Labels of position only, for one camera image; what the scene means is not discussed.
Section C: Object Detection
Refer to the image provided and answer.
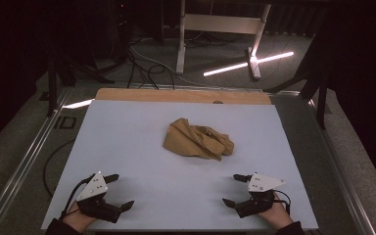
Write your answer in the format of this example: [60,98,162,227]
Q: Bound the white floor cable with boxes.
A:
[130,45,210,87]

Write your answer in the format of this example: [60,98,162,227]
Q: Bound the metal floor rail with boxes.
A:
[307,97,376,235]
[0,86,71,235]

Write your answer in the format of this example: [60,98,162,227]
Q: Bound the person's right hand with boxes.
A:
[258,192,295,231]

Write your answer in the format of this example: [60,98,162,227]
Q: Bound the bundle of black floor cables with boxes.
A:
[126,45,177,91]

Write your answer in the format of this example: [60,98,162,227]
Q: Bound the black floor cable loop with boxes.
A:
[42,138,76,199]

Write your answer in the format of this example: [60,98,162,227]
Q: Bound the white light tube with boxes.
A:
[203,51,295,77]

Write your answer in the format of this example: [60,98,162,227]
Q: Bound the tan pants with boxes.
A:
[162,117,235,162]

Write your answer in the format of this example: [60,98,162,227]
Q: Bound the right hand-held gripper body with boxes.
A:
[234,172,287,219]

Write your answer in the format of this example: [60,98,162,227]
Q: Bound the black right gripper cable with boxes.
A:
[272,189,292,214]

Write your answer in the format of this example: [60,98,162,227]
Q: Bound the white desk frame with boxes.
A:
[175,0,272,81]

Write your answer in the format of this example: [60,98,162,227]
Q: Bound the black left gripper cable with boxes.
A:
[60,175,94,221]

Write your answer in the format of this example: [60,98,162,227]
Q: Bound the person's left hand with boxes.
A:
[62,201,97,233]

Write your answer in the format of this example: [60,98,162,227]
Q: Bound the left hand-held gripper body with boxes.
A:
[75,170,125,224]

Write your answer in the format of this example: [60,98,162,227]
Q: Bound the black metal stand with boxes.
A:
[263,48,329,130]
[47,48,116,118]

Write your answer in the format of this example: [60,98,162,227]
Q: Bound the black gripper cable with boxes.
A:
[60,175,94,221]
[272,189,292,214]

